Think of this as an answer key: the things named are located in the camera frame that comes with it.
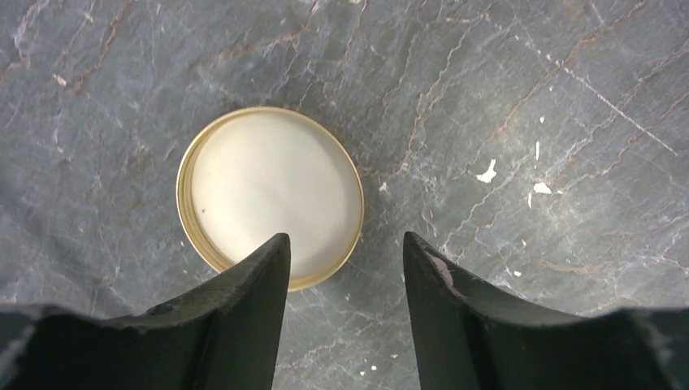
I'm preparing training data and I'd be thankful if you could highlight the gold jar lid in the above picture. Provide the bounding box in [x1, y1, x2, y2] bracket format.
[175, 106, 365, 292]

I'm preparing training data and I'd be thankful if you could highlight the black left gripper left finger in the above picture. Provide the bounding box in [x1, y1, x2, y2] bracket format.
[1, 233, 291, 389]

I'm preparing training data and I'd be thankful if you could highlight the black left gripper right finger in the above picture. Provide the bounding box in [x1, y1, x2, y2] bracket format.
[403, 232, 688, 389]

